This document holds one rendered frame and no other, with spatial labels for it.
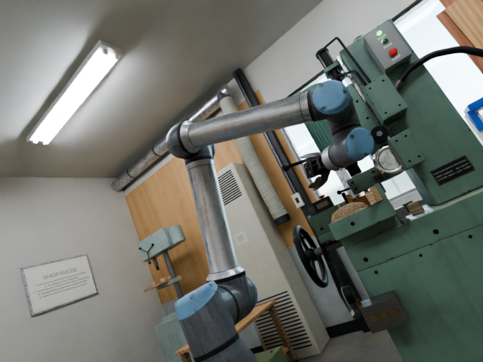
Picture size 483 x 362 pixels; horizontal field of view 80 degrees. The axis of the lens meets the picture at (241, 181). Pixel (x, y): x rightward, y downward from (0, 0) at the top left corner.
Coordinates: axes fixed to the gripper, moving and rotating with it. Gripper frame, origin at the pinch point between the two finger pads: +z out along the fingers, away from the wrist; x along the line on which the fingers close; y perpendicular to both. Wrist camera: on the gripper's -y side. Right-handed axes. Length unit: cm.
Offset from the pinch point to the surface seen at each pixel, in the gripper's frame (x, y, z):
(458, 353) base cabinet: 68, -16, -27
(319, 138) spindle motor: -14.3, -9.1, -0.3
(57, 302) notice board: 40, 166, 233
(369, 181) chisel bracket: 9.1, -21.7, -7.1
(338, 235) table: 25.8, 6.4, -17.0
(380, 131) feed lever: -6.9, -19.9, -22.5
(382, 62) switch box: -31.5, -25.6, -28.1
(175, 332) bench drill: 92, 63, 201
